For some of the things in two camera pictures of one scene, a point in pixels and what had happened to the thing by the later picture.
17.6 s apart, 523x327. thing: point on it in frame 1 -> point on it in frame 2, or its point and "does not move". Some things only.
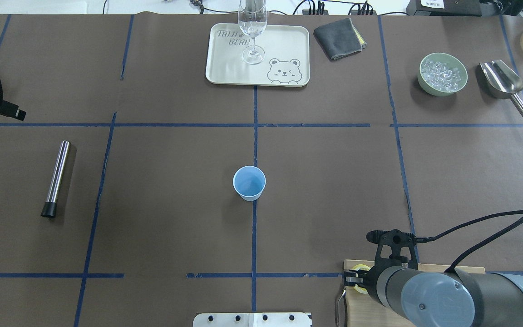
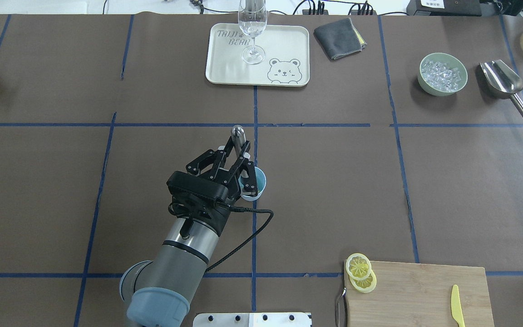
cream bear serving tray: x=286 y=63 does not move
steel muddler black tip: x=49 y=209 -> x=238 y=136
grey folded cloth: x=340 y=39 does not move
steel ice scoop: x=502 y=83 does not move
